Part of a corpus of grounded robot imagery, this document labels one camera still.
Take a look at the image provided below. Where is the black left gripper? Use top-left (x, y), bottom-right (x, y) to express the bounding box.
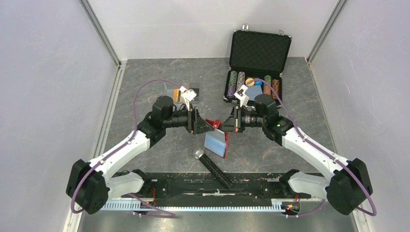
top-left (163, 103), bottom-right (214, 135)

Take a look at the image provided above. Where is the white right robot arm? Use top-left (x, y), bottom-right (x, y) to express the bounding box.
top-left (219, 94), bottom-right (376, 216)

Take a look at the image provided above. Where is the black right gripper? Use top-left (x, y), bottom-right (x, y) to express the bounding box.
top-left (217, 105), bottom-right (266, 133)

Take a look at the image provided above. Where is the black VIP card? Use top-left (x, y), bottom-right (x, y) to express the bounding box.
top-left (190, 83), bottom-right (201, 102)

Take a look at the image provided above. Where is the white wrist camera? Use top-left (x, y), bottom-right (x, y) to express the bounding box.
top-left (179, 86), bottom-right (196, 111)
top-left (234, 85), bottom-right (249, 107)

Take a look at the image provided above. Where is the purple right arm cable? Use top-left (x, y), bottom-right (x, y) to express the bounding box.
top-left (243, 78), bottom-right (378, 217)

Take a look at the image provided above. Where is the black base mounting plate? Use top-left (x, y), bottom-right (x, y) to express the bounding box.
top-left (120, 172), bottom-right (312, 207)

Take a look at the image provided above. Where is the black microphone with silver grille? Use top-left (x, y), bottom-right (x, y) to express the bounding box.
top-left (192, 148), bottom-right (233, 189)

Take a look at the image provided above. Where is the yellow dealer button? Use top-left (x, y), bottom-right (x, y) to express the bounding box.
top-left (245, 78), bottom-right (255, 86)

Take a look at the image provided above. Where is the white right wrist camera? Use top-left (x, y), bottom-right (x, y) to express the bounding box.
top-left (234, 85), bottom-right (249, 107)

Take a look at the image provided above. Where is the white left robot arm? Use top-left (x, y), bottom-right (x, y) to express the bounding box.
top-left (66, 96), bottom-right (213, 214)

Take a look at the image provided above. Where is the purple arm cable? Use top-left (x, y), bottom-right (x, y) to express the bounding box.
top-left (243, 78), bottom-right (378, 217)
top-left (70, 78), bottom-right (182, 219)

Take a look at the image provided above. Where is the black poker chip case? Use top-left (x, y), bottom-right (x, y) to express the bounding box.
top-left (223, 24), bottom-right (292, 104)

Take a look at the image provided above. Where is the blue playing card deck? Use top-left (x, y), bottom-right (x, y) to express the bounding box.
top-left (246, 86), bottom-right (263, 101)

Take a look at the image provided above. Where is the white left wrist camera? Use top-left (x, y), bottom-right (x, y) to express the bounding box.
top-left (179, 86), bottom-right (196, 111)

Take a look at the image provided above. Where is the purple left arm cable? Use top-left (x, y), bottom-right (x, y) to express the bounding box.
top-left (70, 78), bottom-right (182, 219)

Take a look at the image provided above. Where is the red leather card holder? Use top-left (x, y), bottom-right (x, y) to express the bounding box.
top-left (204, 119), bottom-right (229, 159)

